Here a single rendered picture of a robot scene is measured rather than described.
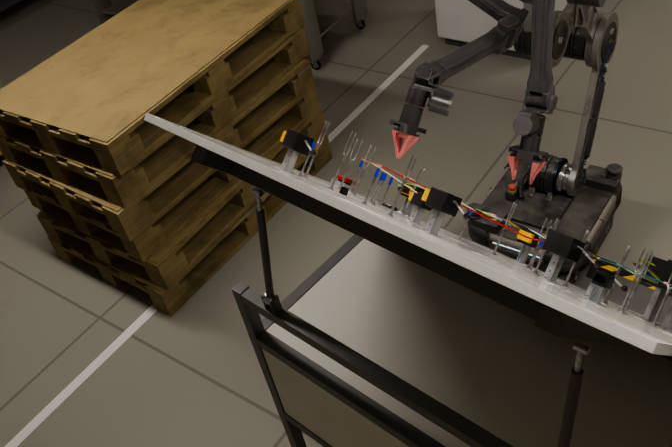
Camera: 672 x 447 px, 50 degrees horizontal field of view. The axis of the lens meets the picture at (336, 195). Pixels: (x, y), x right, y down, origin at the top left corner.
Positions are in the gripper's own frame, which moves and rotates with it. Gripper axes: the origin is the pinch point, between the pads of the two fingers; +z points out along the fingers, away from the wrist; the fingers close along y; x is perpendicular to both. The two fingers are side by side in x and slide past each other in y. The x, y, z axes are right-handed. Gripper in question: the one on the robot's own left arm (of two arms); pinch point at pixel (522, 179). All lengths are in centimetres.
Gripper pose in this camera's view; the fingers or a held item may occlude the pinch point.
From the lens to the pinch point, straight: 224.7
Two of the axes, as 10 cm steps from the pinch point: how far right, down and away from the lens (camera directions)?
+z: -1.4, 9.5, 2.7
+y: 8.1, 2.6, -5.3
